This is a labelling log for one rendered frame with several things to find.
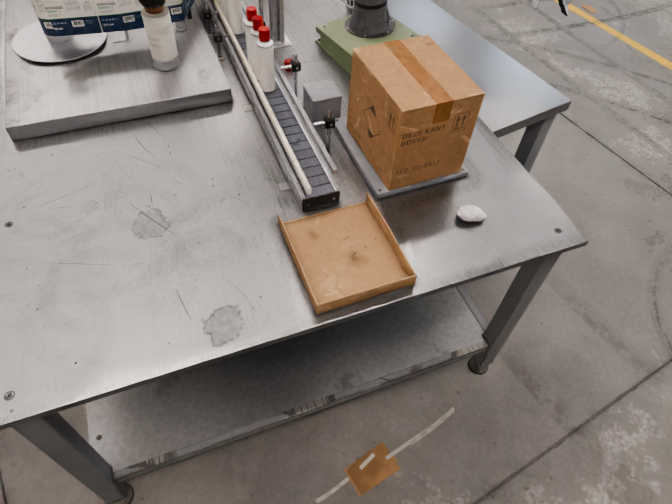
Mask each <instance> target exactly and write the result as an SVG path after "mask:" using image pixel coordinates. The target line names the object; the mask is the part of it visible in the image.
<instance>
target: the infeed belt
mask: <svg viewBox="0 0 672 504"><path fill-rule="evenodd" d="M217 16H218V18H219V20H220V22H221V24H222V26H223V28H224V30H225V32H226V34H228V32H227V30H226V28H225V26H224V24H223V22H222V20H221V18H220V16H219V14H217ZM243 24H244V21H243ZM235 37H236V39H237V41H238V43H239V45H240V47H241V49H242V51H243V53H244V55H245V57H246V59H247V61H248V57H247V46H246V35H245V24H244V34H242V35H240V36H235ZM228 39H229V41H230V43H231V45H232V47H233V49H234V51H235V53H236V55H237V57H238V59H239V61H240V63H241V65H242V67H243V69H244V72H245V74H246V76H247V78H248V80H249V82H250V84H251V86H252V88H253V90H254V92H255V94H256V96H257V98H258V100H259V102H260V104H261V107H262V109H263V111H264V113H265V115H266V117H267V119H268V121H269V123H270V125H271V127H272V129H273V131H274V133H275V135H276V137H277V139H278V142H279V144H280V146H281V148H282V150H283V152H284V154H285V156H286V158H287V160H288V162H289V164H290V166H291V168H292V170H293V172H294V174H295V176H296V179H297V181H298V183H299V185H300V187H301V189H302V191H303V193H304V195H305V197H306V198H307V199H311V198H316V197H320V196H324V195H328V194H332V193H336V191H335V189H334V188H333V186H332V184H331V182H330V180H329V178H328V176H327V175H326V173H325V171H324V169H323V167H322V165H321V163H320V162H319V160H318V158H317V157H316V154H315V152H314V150H313V149H312V147H311V145H310V143H309V141H308V139H307V138H306V136H305V134H304V132H303V130H302V128H301V126H300V125H299V123H298V121H297V119H296V117H295V115H294V113H293V112H292V110H291V108H290V106H289V104H288V102H287V100H286V99H285V97H284V95H283V93H282V91H281V90H280V88H279V86H278V84H277V82H276V80H275V87H276V89H275V91H274V92H272V93H264V95H265V97H266V99H267V101H268V103H269V105H270V107H271V109H272V111H273V113H274V115H275V117H276V119H277V121H278V123H279V125H280V127H281V129H282V131H283V133H284V135H285V137H286V139H287V141H288V143H289V145H290V147H291V149H292V151H293V153H294V155H295V157H296V159H297V161H298V163H299V165H300V167H301V169H302V171H303V173H304V175H305V177H306V179H307V181H308V183H309V185H310V187H311V194H307V193H306V191H305V189H304V187H303V185H302V183H301V181H300V179H299V177H298V175H297V173H296V170H295V168H294V166H293V164H292V162H291V160H290V158H289V156H288V154H287V152H286V150H285V148H284V146H283V144H282V142H281V140H280V138H279V136H278V134H277V132H276V130H275V128H274V126H273V124H272V122H271V120H270V118H269V115H268V113H267V111H266V109H265V107H264V105H263V103H262V101H261V99H260V97H259V95H258V93H257V91H256V89H255V87H254V85H253V83H252V81H251V79H250V77H249V75H248V73H247V71H246V69H245V67H244V65H243V63H242V60H241V58H240V56H239V54H238V52H237V50H236V48H235V46H234V44H233V42H232V40H231V38H230V37H228Z"/></svg>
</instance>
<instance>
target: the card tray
mask: <svg viewBox="0 0 672 504"><path fill-rule="evenodd" d="M278 224H279V227H280V229H281V232H282V234H283V236H284V239H285V241H286V243H287V246H288V248H289V250H290V253H291V255H292V258H293V260H294V262H295V265H296V267H297V269H298V272H299V274H300V276H301V279H302V281H303V284H304V286H305V288H306V291H307V293H308V295H309V298H310V300H311V302H312V305H313V307H314V309H315V312H316V314H320V313H323V312H327V311H330V310H333V309H336V308H340V307H343V306H346V305H350V304H353V303H356V302H359V301H363V300H366V299H369V298H372V297H376V296H379V295H382V294H385V293H389V292H392V291H395V290H398V289H402V288H405V287H408V286H411V285H415V281H416V278H417V274H416V272H415V270H414V269H413V267H412V265H411V264H410V262H409V260H408V259H407V257H406V255H405V254H404V252H403V250H402V248H401V247H400V245H399V243H398V242H397V240H396V238H395V237H394V235H393V233H392V232H391V230H390V228H389V227H388V225H387V223H386V221H385V220H384V218H383V216H382V215H381V213H380V211H379V210H378V208H377V206H376V205H375V203H374V201H373V200H372V198H371V196H370V194H369V193H368V192H367V196H366V202H362V203H358V204H354V205H350V206H346V207H342V208H338V209H334V210H330V211H327V212H323V213H319V214H315V215H311V216H307V217H303V218H299V219H295V220H291V221H287V222H282V219H281V217H280V215H279V214H278Z"/></svg>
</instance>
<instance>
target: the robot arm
mask: <svg viewBox="0 0 672 504"><path fill-rule="evenodd" d="M572 1H573V0H558V2H559V6H560V8H561V12H562V13H563V14H564V15H565V16H568V4H570V3H571V2H572ZM538 4H539V0H533V7H534V9H536V8H537V6H538ZM390 24H391V19H390V15H389V11H388V7H387V0H355V5H354V8H353V11H352V14H351V17H350V27H351V29H352V30H354V31H355V32H358V33H361V34H368V35H372V34H379V33H383V32H385V31H387V30H388V29H389V28H390Z"/></svg>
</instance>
